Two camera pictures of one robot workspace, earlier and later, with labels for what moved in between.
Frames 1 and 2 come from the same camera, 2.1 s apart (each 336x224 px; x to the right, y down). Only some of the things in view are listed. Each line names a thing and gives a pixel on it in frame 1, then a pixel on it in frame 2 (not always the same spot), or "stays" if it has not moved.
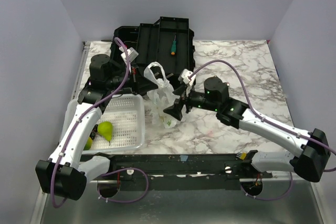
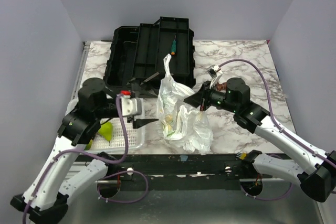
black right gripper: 175,110 -> 200,99
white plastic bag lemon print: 161,95 -> 181,123
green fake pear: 105,128 stays
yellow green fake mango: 88,144 stays
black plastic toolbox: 169,41 stays
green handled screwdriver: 174,47 stays
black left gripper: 139,84 -> 138,89
